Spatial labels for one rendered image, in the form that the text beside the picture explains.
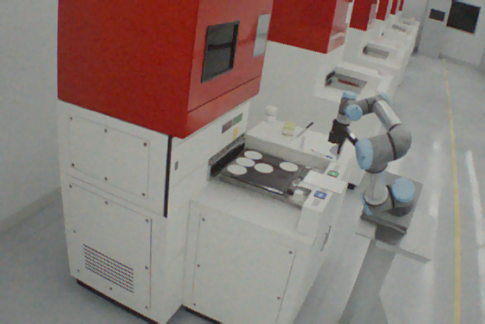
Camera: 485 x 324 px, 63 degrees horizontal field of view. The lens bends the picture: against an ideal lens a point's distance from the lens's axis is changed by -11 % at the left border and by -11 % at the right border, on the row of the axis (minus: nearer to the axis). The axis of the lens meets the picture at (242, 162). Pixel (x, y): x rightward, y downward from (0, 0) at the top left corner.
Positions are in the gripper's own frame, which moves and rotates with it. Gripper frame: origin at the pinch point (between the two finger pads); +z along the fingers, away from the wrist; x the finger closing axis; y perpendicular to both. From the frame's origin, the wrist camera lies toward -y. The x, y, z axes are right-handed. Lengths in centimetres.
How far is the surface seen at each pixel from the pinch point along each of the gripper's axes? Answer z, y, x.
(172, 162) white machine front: -5, 57, 66
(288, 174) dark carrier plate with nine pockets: 15.7, 23.1, 4.5
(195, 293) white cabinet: 83, 49, 47
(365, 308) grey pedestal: 81, -41, 9
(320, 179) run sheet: 9.3, 4.4, 10.8
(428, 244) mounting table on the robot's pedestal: 24, -59, 12
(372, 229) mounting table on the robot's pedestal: 23.6, -28.7, 15.7
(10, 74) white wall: -7, 206, 40
